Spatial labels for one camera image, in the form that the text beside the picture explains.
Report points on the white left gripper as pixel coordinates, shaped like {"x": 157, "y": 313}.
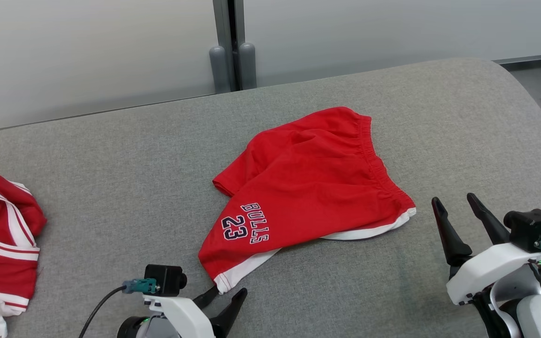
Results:
{"x": 181, "y": 317}

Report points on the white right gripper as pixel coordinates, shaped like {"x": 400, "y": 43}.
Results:
{"x": 491, "y": 267}

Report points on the red Bulls 23 shorts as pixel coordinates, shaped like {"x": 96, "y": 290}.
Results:
{"x": 308, "y": 188}

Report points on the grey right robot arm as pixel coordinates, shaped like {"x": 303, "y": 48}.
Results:
{"x": 533, "y": 314}

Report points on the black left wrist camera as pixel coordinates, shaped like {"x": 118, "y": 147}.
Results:
{"x": 165, "y": 279}

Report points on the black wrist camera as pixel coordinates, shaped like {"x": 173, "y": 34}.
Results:
{"x": 165, "y": 279}
{"x": 533, "y": 225}

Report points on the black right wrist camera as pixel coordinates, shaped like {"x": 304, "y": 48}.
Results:
{"x": 533, "y": 225}

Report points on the teal left camera connector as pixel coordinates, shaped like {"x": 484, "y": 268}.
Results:
{"x": 141, "y": 285}

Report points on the grey cylindrical post foot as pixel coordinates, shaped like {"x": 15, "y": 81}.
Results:
{"x": 219, "y": 70}
{"x": 248, "y": 65}

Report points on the grey partition post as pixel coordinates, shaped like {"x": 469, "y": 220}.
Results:
{"x": 226, "y": 42}

